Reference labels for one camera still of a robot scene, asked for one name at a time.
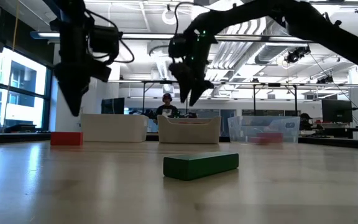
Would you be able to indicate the person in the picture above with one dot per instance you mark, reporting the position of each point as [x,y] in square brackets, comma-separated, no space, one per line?
[309,123]
[166,110]

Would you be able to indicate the red wooden block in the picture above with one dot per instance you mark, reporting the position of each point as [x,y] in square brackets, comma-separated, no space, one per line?
[66,138]
[259,141]

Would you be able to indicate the large window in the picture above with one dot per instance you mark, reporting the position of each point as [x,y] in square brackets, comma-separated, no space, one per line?
[23,112]

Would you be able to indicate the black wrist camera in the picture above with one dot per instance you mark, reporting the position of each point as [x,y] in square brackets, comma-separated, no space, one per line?
[177,46]
[104,42]

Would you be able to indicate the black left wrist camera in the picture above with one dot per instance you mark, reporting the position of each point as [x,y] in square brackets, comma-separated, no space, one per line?
[104,42]

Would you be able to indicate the clear plastic bin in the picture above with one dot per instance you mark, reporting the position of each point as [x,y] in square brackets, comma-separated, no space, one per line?
[259,124]

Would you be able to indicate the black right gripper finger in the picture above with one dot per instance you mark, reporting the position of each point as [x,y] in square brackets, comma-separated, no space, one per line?
[185,81]
[200,88]

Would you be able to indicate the black ceiling camera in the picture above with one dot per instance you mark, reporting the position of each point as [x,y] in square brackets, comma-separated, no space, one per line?
[295,54]

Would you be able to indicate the grey plastic bin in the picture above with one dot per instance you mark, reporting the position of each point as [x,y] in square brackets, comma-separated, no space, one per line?
[188,132]

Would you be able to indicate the black monitor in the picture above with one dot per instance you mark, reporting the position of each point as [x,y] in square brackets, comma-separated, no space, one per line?
[337,110]
[112,105]

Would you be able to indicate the black aluminium table frame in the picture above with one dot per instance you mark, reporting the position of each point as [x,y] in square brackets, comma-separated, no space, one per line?
[20,138]

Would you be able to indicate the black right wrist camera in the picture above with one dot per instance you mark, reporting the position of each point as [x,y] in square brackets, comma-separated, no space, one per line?
[177,46]

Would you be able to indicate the green wooden block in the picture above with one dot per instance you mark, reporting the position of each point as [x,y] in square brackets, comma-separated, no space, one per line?
[197,168]

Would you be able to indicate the white plastic bin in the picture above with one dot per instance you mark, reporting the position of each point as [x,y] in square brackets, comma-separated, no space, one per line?
[113,129]

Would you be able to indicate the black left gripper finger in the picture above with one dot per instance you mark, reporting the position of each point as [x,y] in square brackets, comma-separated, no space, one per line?
[84,74]
[67,84]

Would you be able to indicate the black background metal frame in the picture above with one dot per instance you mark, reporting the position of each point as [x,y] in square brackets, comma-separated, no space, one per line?
[273,84]
[154,82]

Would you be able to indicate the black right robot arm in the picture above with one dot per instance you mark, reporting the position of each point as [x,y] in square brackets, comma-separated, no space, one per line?
[322,28]

